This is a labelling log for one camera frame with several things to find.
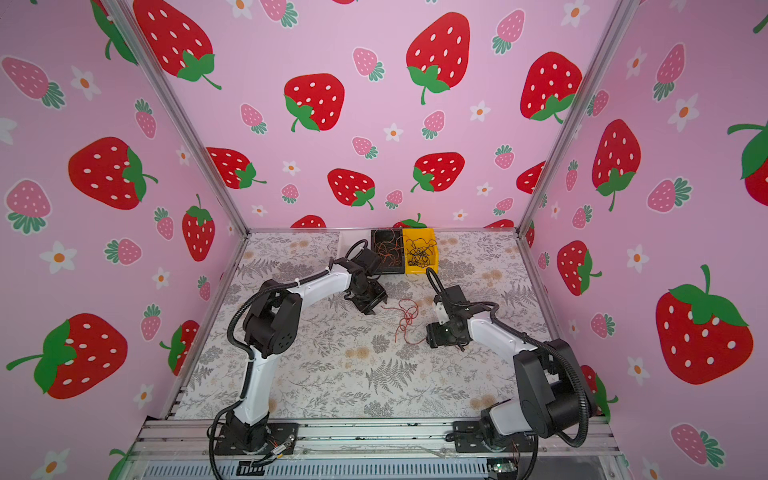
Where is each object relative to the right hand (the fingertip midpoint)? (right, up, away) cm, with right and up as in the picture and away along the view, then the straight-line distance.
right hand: (435, 337), depth 90 cm
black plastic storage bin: (-16, +20, +16) cm, 31 cm away
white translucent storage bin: (-31, +32, +23) cm, 50 cm away
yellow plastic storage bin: (-3, +27, +18) cm, 33 cm away
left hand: (-14, +9, +7) cm, 18 cm away
